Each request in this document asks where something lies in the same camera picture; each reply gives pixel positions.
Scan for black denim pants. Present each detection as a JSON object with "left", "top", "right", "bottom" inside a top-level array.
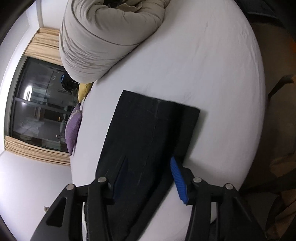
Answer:
[{"left": 95, "top": 90, "right": 200, "bottom": 240}]

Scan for purple cushion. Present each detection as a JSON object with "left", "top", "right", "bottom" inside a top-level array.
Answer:
[{"left": 65, "top": 104, "right": 82, "bottom": 155}]

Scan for left beige curtain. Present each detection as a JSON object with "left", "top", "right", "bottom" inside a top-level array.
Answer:
[{"left": 4, "top": 136, "right": 70, "bottom": 166}]

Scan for beige curtain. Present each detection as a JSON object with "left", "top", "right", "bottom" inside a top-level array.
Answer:
[
  {"left": 24, "top": 28, "right": 63, "bottom": 66},
  {"left": 4, "top": 136, "right": 70, "bottom": 166}
]

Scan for dark glass window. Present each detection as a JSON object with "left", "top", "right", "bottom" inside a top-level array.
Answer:
[{"left": 4, "top": 57, "right": 79, "bottom": 152}]

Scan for yellow cushion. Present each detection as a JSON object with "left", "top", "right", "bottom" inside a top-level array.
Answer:
[{"left": 78, "top": 83, "right": 93, "bottom": 103}]

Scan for white bed mattress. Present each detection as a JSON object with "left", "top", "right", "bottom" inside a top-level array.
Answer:
[{"left": 70, "top": 0, "right": 266, "bottom": 241}]

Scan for right beige curtain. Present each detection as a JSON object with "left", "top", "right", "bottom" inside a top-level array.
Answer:
[{"left": 24, "top": 28, "right": 63, "bottom": 66}]

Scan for rolled beige duvet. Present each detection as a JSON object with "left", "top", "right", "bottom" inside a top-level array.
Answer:
[{"left": 59, "top": 1, "right": 169, "bottom": 84}]

